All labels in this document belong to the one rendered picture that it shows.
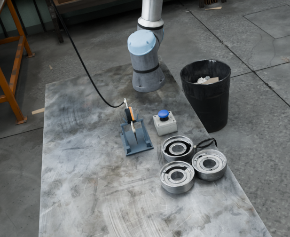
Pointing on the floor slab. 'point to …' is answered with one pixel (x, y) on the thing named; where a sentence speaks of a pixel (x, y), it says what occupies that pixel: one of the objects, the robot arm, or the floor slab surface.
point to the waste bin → (207, 91)
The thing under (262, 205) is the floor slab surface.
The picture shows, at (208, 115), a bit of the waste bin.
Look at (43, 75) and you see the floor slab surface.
